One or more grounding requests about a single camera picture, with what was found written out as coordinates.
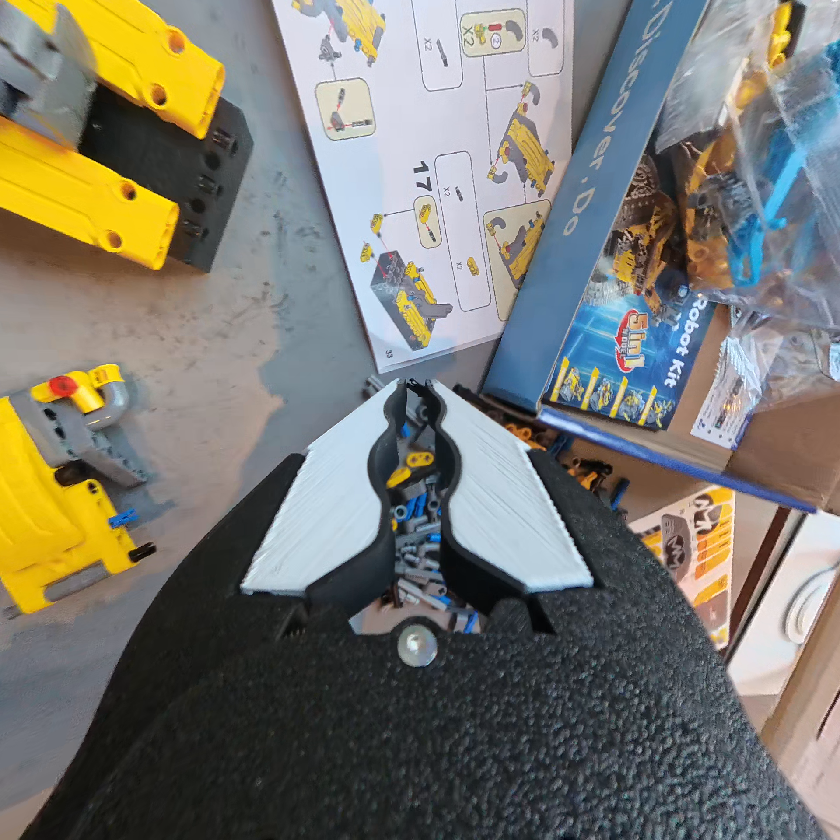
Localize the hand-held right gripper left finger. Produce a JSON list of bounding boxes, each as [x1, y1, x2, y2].
[[240, 379, 409, 598]]

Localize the pile of small building pieces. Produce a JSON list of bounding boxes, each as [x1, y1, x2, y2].
[[364, 375, 632, 637]]

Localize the yellow black sticker sheet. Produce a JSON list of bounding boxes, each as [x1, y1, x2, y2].
[[629, 486, 737, 652]]

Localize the open instruction booklet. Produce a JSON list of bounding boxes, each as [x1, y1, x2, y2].
[[270, 0, 576, 376]]

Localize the white flat device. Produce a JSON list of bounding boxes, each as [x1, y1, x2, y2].
[[725, 512, 840, 723]]

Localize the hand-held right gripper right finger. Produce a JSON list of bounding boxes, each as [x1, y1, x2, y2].
[[425, 381, 595, 597]]

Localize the grey desk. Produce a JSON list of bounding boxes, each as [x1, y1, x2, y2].
[[0, 0, 657, 821]]

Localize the crumpled clear plastic bags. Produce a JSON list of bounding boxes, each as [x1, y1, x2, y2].
[[655, 0, 840, 396]]

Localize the black base yellow panel assembly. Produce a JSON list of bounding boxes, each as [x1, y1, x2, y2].
[[0, 0, 256, 274]]

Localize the yellow panel vehicle assembly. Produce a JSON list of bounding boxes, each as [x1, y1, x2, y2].
[[0, 364, 157, 619]]

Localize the cardboard kit box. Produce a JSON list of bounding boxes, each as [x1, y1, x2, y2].
[[482, 0, 840, 514]]

